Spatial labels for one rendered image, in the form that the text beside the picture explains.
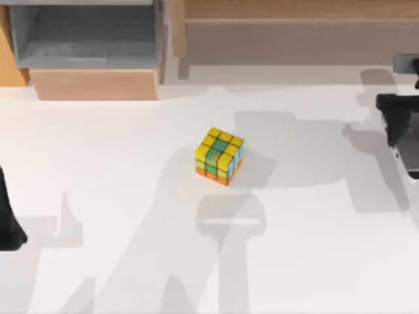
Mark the pale wooden open shelf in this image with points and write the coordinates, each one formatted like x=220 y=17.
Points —
x=294 y=39

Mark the multicoloured puzzle cube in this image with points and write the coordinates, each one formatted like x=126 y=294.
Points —
x=220 y=156

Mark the pale wooden drawer front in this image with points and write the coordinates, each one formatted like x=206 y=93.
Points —
x=93 y=84

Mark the grey pierced drawer inside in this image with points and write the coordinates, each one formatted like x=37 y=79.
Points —
x=88 y=36

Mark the wooden cupboard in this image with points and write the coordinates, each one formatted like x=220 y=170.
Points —
x=7 y=52

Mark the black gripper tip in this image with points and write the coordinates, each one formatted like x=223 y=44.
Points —
x=9 y=225

